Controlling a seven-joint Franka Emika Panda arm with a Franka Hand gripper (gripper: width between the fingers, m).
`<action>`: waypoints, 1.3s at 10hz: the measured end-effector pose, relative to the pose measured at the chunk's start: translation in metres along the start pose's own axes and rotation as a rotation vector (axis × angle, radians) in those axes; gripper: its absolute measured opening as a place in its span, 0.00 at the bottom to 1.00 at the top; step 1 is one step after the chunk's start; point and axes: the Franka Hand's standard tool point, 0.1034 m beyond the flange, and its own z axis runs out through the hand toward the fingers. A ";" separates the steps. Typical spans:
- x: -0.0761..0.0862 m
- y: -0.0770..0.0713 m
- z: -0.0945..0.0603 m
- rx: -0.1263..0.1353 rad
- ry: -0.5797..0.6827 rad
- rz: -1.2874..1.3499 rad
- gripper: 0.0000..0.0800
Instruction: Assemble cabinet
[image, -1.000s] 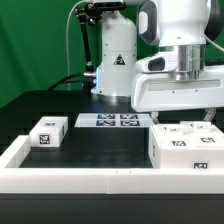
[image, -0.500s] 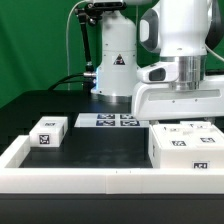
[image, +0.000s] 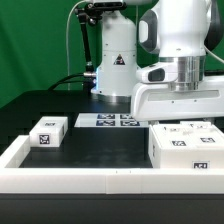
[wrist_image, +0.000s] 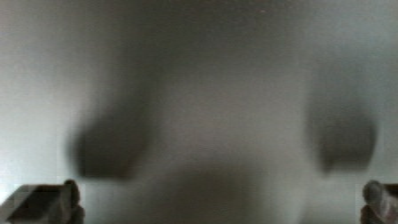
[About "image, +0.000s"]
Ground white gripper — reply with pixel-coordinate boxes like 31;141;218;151
131;63;224;121

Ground grey thin cable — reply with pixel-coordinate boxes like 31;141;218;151
65;0;88;92

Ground white cabinet body box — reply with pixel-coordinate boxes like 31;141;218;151
148;123;224;169

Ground black cable bundle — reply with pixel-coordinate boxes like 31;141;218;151
47;73;95;92

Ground white cabinet door panel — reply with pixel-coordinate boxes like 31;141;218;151
154;125;193;149
180;121;224;148

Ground white cabinet top block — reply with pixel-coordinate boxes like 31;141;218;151
29;116;68;147

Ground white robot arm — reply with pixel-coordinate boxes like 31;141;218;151
86;0;224;121

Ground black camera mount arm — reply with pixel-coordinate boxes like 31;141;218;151
75;3;103;90

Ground white marker base plate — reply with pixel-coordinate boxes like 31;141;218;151
75;113;148;128

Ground white U-shaped fence frame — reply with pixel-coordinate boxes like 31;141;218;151
0;135;224;194

